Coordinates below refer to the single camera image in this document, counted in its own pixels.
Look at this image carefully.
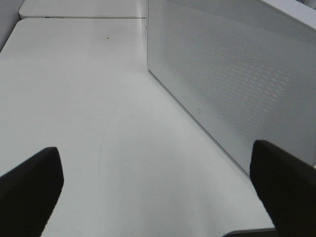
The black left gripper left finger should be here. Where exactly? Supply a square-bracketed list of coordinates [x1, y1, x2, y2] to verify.
[0, 147, 64, 237]

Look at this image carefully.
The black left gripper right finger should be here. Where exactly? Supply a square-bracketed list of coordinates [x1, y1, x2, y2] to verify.
[250, 140, 316, 237]

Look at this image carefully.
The white microwave door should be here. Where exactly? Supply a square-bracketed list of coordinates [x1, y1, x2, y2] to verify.
[147, 0, 316, 171]

